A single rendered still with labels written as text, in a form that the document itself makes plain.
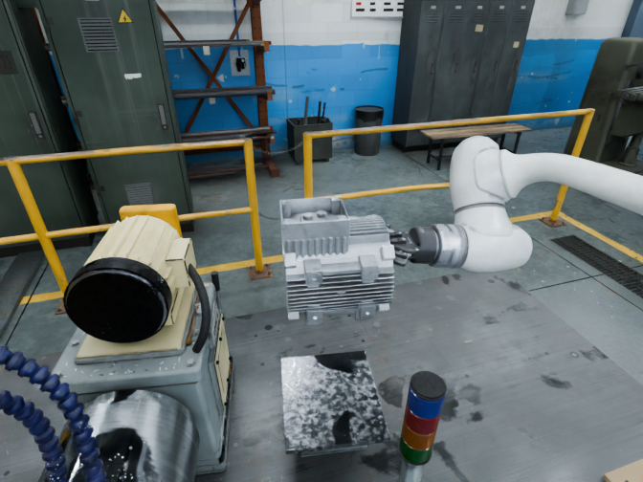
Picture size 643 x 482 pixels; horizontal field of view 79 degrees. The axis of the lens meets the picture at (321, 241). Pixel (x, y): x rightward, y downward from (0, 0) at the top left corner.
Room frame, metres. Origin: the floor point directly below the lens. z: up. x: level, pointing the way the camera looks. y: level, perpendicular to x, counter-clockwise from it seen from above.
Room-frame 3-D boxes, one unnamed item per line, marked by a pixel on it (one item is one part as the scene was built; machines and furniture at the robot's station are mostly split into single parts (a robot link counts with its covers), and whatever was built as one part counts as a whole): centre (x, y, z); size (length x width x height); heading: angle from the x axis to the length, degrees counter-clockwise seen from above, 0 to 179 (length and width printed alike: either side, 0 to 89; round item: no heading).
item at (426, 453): (0.44, -0.18, 1.05); 0.06 x 0.06 x 0.04
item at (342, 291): (0.65, -0.03, 1.31); 0.20 x 0.19 x 0.19; 97
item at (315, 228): (0.65, 0.02, 1.41); 0.12 x 0.11 x 0.07; 97
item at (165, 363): (0.67, 0.39, 0.99); 0.35 x 0.31 x 0.37; 7
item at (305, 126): (5.07, 0.14, 0.41); 0.52 x 0.47 x 0.82; 107
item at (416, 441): (0.44, -0.18, 1.10); 0.06 x 0.06 x 0.04
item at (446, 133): (4.97, -1.96, 0.22); 1.40 x 0.33 x 0.43; 105
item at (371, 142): (5.38, -0.64, 0.30); 0.39 x 0.39 x 0.60
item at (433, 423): (0.44, -0.18, 1.14); 0.06 x 0.06 x 0.04
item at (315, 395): (0.65, -0.02, 0.86); 0.27 x 0.24 x 0.12; 7
